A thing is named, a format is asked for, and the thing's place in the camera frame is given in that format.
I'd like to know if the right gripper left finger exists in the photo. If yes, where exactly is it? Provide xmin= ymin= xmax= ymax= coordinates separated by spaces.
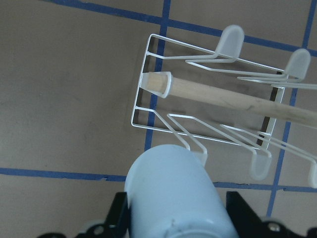
xmin=37 ymin=191 xmax=129 ymax=238

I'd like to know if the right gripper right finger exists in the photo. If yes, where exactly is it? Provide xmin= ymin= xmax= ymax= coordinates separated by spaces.
xmin=226 ymin=191 xmax=302 ymax=238

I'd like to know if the light blue plastic cup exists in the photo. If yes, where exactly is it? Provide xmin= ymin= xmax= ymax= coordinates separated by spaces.
xmin=124 ymin=144 xmax=238 ymax=238

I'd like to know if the white wire cup rack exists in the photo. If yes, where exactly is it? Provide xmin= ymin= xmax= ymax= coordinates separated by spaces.
xmin=131 ymin=25 xmax=317 ymax=188

